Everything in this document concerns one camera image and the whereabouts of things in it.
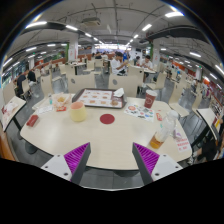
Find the ceiling air conditioner unit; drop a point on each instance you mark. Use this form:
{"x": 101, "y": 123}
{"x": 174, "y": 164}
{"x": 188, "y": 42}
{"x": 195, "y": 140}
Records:
{"x": 91, "y": 22}

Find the red paper cup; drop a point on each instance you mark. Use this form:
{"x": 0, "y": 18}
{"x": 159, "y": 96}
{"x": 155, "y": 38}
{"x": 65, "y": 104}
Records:
{"x": 150, "y": 99}

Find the beige chair round hole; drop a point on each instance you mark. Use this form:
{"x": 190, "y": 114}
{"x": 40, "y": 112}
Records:
{"x": 123, "y": 86}
{"x": 81, "y": 83}

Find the clear plastic bottle white cap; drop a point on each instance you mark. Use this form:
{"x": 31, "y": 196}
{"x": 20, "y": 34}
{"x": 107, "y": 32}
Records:
{"x": 164, "y": 130}

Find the small red sauce packet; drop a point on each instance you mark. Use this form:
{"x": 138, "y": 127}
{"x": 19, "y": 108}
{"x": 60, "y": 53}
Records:
{"x": 61, "y": 109}
{"x": 159, "y": 116}

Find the beige dining chairs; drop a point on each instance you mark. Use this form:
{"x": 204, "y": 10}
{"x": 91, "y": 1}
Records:
{"x": 46, "y": 85}

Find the colourful sticker sheet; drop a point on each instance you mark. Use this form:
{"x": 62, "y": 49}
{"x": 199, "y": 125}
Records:
{"x": 139, "y": 112}

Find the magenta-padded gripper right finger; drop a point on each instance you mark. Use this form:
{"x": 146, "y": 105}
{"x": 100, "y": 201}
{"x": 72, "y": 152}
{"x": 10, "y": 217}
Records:
{"x": 148, "y": 160}

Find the brown food tray paper liner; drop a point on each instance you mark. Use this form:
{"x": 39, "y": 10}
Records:
{"x": 96, "y": 98}

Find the food wrapper with fries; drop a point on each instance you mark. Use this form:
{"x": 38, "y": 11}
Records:
{"x": 61, "y": 100}

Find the crumpled white napkin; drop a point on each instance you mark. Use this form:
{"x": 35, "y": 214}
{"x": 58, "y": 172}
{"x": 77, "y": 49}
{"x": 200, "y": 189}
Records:
{"x": 119, "y": 92}

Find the white leaflet red print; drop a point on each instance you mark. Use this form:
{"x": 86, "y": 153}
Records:
{"x": 182, "y": 145}

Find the flat round red coaster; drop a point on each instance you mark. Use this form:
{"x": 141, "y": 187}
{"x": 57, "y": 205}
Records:
{"x": 107, "y": 119}

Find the small clear bottle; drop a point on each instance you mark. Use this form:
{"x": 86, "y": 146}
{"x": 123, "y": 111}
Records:
{"x": 50, "y": 99}

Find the white paper receipt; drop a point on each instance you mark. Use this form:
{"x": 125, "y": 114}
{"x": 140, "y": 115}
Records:
{"x": 44, "y": 109}

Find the ceiling lights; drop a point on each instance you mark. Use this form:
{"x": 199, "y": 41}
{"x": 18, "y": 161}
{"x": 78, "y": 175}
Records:
{"x": 175, "y": 14}

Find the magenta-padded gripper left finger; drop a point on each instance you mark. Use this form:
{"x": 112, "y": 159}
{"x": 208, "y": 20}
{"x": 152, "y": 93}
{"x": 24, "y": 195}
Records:
{"x": 76, "y": 159}

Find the yellow cup pink inside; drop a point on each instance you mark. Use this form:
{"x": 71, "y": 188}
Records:
{"x": 78, "y": 113}

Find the beige dining table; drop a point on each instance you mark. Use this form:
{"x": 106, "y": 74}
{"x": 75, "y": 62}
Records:
{"x": 207, "y": 116}
{"x": 11, "y": 110}

